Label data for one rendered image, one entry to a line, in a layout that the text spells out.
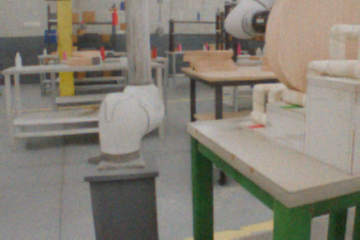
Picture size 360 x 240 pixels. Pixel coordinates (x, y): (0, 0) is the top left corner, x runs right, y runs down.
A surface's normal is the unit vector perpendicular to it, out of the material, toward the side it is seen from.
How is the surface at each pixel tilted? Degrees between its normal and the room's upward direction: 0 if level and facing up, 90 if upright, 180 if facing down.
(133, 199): 90
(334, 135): 90
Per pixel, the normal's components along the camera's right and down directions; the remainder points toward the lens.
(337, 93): -0.90, 0.06
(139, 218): 0.28, 0.13
